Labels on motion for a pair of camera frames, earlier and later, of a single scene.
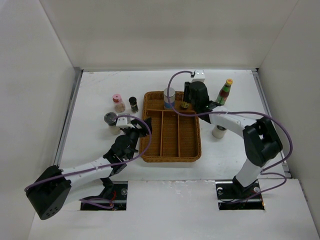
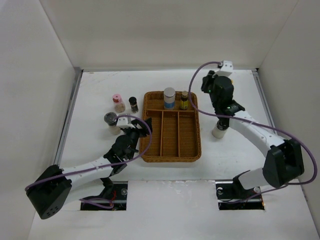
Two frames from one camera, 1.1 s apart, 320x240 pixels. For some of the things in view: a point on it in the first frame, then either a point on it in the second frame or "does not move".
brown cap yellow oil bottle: (184, 104) does not move
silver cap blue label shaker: (172, 97) does not move
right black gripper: (187, 91) to (207, 80)
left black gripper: (143, 131) does not move
